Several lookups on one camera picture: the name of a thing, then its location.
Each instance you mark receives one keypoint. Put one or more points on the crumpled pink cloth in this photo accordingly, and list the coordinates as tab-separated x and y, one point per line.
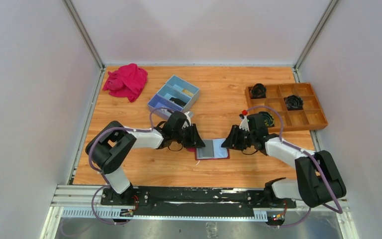
127	81

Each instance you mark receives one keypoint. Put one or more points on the black item in box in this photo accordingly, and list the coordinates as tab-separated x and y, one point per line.
178	102

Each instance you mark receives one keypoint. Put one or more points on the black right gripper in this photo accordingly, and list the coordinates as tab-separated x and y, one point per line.
241	136

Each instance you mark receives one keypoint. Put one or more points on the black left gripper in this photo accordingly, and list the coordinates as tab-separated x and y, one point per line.
188	136

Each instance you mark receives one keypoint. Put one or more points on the blue compartment organizer box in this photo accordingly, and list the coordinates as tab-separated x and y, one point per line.
176	94

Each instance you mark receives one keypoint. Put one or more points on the wooden compartment tray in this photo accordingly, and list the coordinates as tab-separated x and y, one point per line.
311	117

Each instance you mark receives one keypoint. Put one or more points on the gold card in box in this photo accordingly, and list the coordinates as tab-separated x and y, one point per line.
188	93

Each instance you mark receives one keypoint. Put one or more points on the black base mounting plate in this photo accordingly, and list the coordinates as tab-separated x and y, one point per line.
194	201

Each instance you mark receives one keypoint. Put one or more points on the aluminium frame rail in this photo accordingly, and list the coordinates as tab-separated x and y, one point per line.
84	202

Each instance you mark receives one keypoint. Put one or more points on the red leather card holder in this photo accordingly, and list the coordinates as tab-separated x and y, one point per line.
212	150

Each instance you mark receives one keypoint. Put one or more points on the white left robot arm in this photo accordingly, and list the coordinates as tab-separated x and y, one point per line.
108	150

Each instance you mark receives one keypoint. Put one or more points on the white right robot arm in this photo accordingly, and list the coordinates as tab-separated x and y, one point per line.
318	180

